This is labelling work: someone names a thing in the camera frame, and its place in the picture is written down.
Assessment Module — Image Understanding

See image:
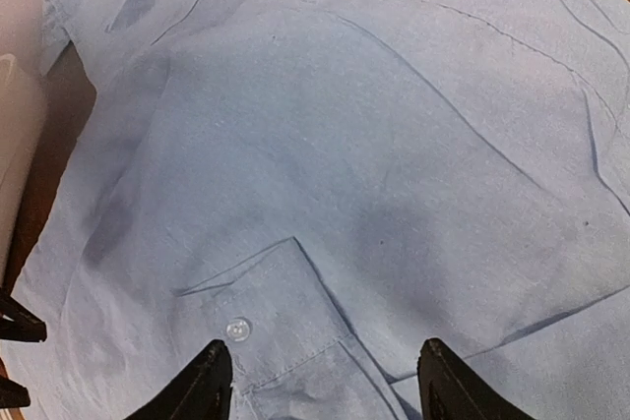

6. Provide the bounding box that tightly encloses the white plastic bin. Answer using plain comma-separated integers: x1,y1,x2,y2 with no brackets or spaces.
0,54,46,271

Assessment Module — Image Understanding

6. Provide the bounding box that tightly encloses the light blue long sleeve shirt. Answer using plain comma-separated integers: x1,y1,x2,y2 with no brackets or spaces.
2,0,629,419

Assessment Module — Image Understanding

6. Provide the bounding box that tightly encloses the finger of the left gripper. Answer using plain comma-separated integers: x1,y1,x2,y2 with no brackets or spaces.
0,291,47,342
0,377,31,409

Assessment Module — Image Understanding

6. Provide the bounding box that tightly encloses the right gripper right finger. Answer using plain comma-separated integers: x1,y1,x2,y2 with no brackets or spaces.
417,337,534,420

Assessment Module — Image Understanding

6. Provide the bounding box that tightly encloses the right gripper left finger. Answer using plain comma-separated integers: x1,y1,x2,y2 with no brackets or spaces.
127,339,233,420

